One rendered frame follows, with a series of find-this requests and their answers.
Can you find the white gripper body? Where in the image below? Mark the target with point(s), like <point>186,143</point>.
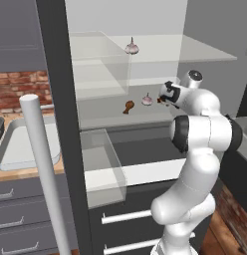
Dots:
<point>164,92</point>

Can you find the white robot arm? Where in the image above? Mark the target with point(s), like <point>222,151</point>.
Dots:
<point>198,166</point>

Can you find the brown chicken drumstick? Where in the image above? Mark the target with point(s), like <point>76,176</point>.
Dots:
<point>160,99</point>
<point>128,107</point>

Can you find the pink white garlic bulb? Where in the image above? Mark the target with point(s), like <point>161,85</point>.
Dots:
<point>131,48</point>
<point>147,100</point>

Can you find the dark grey counter cabinet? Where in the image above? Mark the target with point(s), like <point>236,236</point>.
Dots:
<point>240,172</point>

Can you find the glass fridge shelf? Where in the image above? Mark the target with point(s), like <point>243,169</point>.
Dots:
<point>195,50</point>
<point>128,118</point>

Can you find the clear fridge door bin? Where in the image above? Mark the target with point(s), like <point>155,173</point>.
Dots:
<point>99,66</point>
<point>102,169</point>

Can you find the dark grey fridge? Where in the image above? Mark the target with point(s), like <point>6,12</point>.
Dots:
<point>152,20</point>

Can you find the white fridge crisper drawer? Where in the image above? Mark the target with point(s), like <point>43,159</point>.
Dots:
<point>145,172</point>

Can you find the dark grey fridge door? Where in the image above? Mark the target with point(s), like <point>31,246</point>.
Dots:
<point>62,99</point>

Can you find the dark grey freezer drawer front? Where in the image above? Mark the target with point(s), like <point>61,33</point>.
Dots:
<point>128,202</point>

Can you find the grey sink tap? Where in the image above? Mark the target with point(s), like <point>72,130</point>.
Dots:
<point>46,107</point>

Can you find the grey kitchen sink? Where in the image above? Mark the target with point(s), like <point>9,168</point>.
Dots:
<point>16,149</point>

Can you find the grey wall cupboard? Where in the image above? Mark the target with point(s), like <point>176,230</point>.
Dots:
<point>17,33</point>

